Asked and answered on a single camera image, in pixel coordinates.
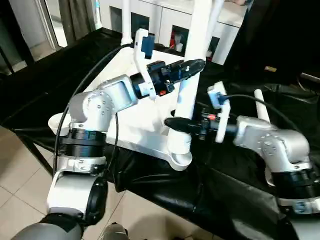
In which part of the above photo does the white plastic table top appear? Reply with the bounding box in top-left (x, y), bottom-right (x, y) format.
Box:
top-left (47, 46), bottom-right (194, 173)

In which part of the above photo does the black left camera cable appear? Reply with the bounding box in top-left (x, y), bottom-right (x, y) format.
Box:
top-left (51, 43), bottom-right (134, 176)

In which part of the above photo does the grey sliding door frame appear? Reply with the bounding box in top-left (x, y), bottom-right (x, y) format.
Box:
top-left (33, 0), bottom-right (69, 49)

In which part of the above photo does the dark metal rod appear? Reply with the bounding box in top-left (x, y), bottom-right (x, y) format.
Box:
top-left (300, 71), bottom-right (320, 84)

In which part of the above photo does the black metal frame strut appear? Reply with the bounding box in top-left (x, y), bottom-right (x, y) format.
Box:
top-left (14, 129), bottom-right (55, 176)

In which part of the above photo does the white plastic table leg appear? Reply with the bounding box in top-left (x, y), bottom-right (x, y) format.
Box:
top-left (204, 0), bottom-right (226, 61)
top-left (120, 0), bottom-right (134, 46)
top-left (253, 89), bottom-right (271, 124)
top-left (166, 0), bottom-right (214, 164)

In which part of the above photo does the grey curtain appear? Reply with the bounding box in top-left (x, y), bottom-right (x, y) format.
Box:
top-left (58, 0), bottom-right (98, 43)

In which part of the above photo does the white glass door cabinet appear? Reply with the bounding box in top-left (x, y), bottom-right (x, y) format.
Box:
top-left (99, 0), bottom-right (248, 66)

